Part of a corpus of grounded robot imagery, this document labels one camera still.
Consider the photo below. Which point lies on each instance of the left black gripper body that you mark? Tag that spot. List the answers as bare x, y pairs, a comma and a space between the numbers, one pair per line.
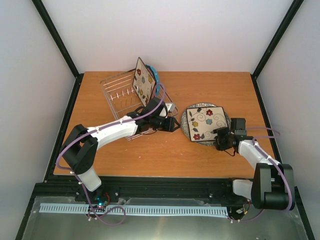
156, 125

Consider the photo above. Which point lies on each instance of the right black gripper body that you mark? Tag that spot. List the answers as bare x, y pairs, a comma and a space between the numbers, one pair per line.
222, 139

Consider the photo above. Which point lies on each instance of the grey speckled round plate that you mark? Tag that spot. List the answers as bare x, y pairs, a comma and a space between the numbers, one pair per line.
185, 129

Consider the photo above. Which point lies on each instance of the white square floral plate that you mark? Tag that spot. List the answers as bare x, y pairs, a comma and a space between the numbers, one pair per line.
143, 82

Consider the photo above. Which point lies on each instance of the blue polka dot plate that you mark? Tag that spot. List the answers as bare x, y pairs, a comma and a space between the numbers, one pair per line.
156, 77

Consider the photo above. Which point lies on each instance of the chrome wire dish rack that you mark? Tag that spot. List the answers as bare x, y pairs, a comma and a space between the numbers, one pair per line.
122, 98

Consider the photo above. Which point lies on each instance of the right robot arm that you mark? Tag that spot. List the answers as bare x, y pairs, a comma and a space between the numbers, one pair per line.
272, 186

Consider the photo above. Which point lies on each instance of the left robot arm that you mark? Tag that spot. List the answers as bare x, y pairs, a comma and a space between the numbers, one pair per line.
80, 147

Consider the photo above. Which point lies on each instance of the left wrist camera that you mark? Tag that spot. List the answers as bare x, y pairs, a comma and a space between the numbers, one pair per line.
168, 108

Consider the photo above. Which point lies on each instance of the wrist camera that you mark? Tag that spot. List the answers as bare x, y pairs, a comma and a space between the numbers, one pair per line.
238, 126
168, 108

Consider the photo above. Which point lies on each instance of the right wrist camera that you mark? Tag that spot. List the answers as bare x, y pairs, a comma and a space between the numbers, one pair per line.
238, 126

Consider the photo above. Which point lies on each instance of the light blue cable duct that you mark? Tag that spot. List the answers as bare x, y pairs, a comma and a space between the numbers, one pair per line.
140, 210

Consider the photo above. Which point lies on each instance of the black aluminium frame rail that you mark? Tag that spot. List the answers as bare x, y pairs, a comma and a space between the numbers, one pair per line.
210, 190

